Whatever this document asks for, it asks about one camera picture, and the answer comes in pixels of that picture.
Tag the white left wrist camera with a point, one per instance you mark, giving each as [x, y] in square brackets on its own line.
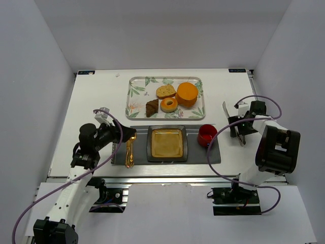
[101, 116]

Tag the black square plate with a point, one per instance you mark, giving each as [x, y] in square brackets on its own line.
[167, 143]

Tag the large orange round bun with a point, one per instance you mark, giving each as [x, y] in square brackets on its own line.
[186, 94]

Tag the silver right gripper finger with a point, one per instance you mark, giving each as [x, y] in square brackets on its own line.
[241, 139]
[225, 110]

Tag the blue label sticker left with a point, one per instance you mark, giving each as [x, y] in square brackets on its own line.
[86, 72]

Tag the red cup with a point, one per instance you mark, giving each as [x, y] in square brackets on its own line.
[206, 134]

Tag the grey placemat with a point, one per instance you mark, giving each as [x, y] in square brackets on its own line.
[196, 153]

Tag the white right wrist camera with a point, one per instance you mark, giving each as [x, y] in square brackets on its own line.
[242, 109]

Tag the floral rectangular serving tray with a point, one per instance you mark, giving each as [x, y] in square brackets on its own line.
[143, 89]

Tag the dark brown croissant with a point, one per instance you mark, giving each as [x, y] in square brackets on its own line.
[152, 107]

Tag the gold fork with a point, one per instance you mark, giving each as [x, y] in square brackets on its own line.
[129, 161]

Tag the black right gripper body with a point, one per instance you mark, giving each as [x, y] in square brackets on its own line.
[235, 125]

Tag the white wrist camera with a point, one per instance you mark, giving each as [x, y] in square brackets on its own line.
[101, 116]
[242, 109]

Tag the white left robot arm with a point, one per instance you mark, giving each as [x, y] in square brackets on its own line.
[83, 190]

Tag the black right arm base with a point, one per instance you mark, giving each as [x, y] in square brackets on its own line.
[227, 203]

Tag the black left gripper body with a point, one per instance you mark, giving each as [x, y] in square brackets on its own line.
[121, 133]

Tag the blue label sticker right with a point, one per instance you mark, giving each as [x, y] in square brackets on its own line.
[237, 70]

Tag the glazed ring donut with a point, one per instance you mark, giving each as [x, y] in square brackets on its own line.
[168, 104]

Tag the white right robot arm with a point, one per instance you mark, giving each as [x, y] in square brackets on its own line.
[277, 152]

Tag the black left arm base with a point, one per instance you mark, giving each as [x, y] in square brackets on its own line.
[112, 197]

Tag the seeded bread slice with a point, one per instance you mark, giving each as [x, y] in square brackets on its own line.
[165, 91]

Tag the blue label sticker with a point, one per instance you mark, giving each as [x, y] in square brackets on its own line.
[237, 70]
[86, 72]

